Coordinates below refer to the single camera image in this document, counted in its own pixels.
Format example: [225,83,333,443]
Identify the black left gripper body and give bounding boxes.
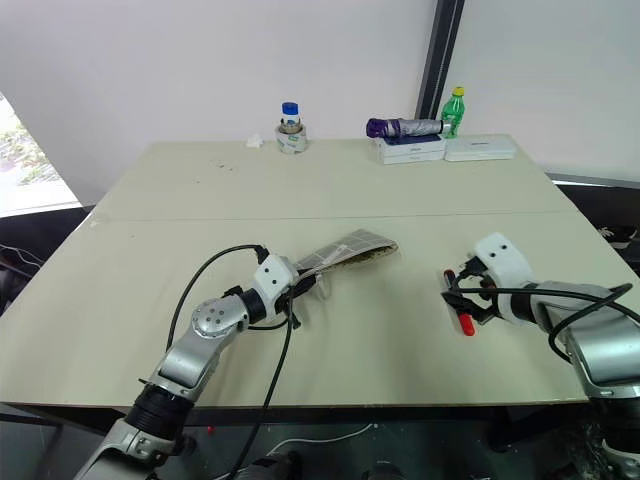
[282,277,315,316]

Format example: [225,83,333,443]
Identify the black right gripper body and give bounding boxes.
[459,258,503,327]

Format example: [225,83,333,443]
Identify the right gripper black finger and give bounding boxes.
[441,288,487,326]
[449,268,485,293]

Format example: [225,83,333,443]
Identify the red marker with black cap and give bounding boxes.
[442,268,479,338]

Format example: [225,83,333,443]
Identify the grid pattern zip pouch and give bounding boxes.
[293,228,400,301]

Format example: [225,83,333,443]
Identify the flat white case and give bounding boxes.
[443,133,515,163]

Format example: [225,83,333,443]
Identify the clear tape roll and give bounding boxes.
[274,122,310,156]

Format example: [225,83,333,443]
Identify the stacked white boxes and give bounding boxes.
[375,132,449,166]

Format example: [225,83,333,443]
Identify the white bottle with blue cap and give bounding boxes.
[279,101,302,135]

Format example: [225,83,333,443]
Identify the folded grey purple umbrella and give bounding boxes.
[365,117,446,140]

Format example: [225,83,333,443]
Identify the green plastic bottle yellow cap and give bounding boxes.
[440,86,467,139]

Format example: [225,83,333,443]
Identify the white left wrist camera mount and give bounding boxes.
[251,254,302,322]

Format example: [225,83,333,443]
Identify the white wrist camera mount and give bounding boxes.
[471,232,535,326]
[251,254,302,322]

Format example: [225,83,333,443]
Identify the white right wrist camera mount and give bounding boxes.
[471,232,535,326]

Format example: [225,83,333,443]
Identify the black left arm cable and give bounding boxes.
[164,244,296,480]

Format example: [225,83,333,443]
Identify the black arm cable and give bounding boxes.
[457,279,640,362]
[164,244,296,480]

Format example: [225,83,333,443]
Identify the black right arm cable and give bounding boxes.
[457,279,640,362]

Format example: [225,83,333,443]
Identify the white floor cable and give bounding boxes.
[266,422,375,457]

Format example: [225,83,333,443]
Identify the black table frame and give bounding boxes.
[0,399,601,454]

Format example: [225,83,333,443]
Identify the dark window frame post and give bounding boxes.
[415,0,466,121]

